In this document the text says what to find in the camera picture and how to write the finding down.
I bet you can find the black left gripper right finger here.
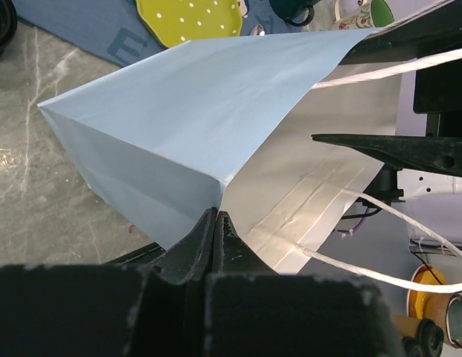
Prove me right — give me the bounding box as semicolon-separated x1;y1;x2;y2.
211;212;405;356

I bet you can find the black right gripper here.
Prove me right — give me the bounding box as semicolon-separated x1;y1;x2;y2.
312;1;462;178

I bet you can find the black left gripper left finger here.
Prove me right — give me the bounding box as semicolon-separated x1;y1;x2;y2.
0;208;217;356

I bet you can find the blue white paper bag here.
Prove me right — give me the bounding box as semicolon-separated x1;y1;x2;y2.
36;28;462;295

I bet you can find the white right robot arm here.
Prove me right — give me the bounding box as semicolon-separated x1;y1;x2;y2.
316;1;462;204

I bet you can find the floral cream mug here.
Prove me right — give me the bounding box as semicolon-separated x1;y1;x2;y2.
331;0;394;30

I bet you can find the dark green mug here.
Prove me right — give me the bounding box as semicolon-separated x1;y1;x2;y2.
269;0;320;28

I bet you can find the silver spoon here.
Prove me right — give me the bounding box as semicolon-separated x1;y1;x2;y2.
250;24;266;36

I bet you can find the blue letter print cloth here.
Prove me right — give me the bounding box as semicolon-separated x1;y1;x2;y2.
10;0;313;68

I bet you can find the stack of black lids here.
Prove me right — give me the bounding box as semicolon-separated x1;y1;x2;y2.
0;0;18;57

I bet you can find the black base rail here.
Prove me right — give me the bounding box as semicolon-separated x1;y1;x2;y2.
106;242;165;265

